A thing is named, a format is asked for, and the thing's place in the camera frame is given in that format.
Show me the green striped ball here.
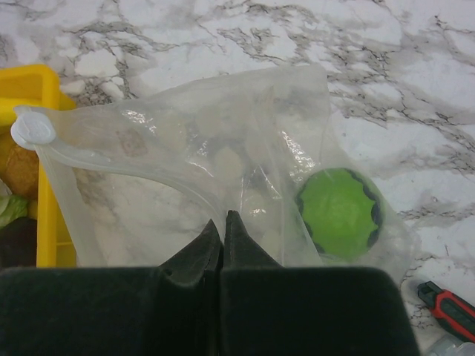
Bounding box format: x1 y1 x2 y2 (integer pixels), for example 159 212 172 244
295 168 384 261

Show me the red black utility knife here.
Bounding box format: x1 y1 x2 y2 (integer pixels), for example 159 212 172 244
417 281 475 343

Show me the dark red apple rear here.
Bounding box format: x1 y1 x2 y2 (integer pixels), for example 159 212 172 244
1 217 37 269

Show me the clear zip top bag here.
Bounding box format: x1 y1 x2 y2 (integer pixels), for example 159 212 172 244
11 64 419 281

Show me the yellow plastic tray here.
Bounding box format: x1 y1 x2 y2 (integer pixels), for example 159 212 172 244
1 65 76 268

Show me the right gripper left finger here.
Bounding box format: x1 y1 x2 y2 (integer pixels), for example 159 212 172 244
1 222 222 355

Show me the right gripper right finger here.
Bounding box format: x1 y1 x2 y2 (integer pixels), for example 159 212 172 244
220 211 419 355

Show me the clear plastic parts box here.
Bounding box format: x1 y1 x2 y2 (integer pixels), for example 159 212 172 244
425 334 475 356

